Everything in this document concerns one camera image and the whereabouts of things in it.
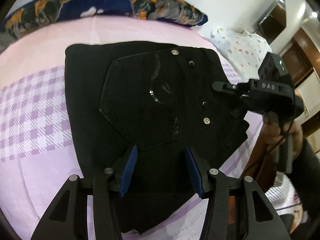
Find white dotted cloth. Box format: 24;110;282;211
206;27;272;82

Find pink checked bed sheet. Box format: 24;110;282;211
0;15;266;240

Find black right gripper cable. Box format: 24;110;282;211
243;114;296;181

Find wooden furniture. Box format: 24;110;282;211
281;28;319;124

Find black pants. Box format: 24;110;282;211
65;41;249;233

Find person's right hand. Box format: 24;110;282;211
259;116;303;157

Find blue tiger print blanket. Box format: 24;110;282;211
1;0;208;51

